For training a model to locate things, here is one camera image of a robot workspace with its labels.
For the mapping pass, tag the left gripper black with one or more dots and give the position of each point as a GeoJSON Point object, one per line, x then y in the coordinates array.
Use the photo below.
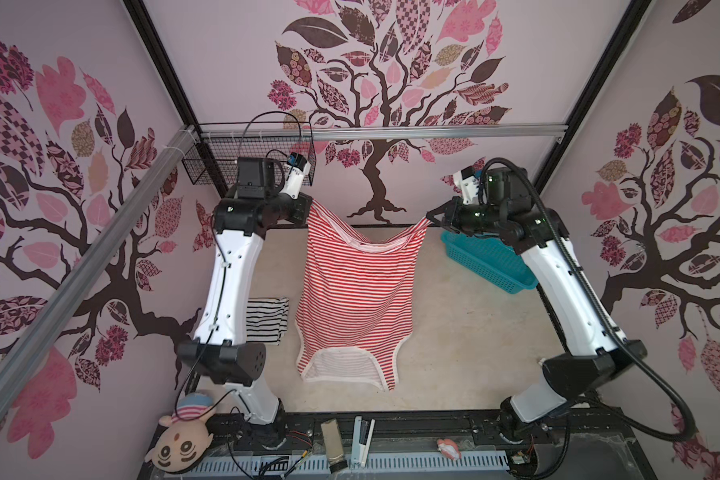
{"type": "Point", "coordinates": [299, 205]}

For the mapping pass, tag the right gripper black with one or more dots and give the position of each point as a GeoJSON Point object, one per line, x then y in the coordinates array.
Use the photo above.
{"type": "Point", "coordinates": [449, 220]}

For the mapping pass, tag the black white striped tank top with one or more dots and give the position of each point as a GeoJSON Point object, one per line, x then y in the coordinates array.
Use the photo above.
{"type": "Point", "coordinates": [267, 319]}

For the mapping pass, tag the red white striped tank top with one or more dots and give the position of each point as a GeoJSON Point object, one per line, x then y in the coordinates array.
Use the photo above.
{"type": "Point", "coordinates": [356, 307]}

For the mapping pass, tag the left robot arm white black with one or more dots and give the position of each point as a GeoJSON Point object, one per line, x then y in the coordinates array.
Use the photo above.
{"type": "Point", "coordinates": [219, 350]}

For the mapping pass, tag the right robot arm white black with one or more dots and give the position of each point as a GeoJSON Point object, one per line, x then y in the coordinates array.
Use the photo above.
{"type": "Point", "coordinates": [595, 351]}

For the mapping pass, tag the teal plastic basket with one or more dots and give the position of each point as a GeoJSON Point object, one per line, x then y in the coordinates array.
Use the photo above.
{"type": "Point", "coordinates": [491, 260]}

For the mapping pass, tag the red white teeth toy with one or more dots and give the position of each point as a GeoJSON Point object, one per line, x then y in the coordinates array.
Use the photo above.
{"type": "Point", "coordinates": [449, 449]}

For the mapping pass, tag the white stapler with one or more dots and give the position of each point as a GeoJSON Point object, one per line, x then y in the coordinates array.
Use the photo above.
{"type": "Point", "coordinates": [361, 441]}

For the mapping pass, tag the plush doll head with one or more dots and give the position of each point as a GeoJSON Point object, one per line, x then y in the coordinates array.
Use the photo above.
{"type": "Point", "coordinates": [186, 437]}

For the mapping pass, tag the silver rectangular block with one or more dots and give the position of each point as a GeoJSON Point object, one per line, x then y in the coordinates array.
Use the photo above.
{"type": "Point", "coordinates": [333, 445]}

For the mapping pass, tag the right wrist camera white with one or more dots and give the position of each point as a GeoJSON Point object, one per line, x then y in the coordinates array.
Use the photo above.
{"type": "Point", "coordinates": [467, 182]}

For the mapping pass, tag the black wire basket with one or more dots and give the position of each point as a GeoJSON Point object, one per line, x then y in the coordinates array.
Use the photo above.
{"type": "Point", "coordinates": [212, 160]}

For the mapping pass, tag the aluminium rail back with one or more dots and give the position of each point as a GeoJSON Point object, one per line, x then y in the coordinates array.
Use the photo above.
{"type": "Point", "coordinates": [384, 132]}

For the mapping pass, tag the aluminium rail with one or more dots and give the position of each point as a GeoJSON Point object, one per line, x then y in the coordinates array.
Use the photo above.
{"type": "Point", "coordinates": [384, 132]}
{"type": "Point", "coordinates": [24, 357]}

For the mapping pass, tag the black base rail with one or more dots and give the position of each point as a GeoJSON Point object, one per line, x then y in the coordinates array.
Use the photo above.
{"type": "Point", "coordinates": [303, 429]}

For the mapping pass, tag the aluminium rail left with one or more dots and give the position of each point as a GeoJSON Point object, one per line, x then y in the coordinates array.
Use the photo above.
{"type": "Point", "coordinates": [24, 357]}

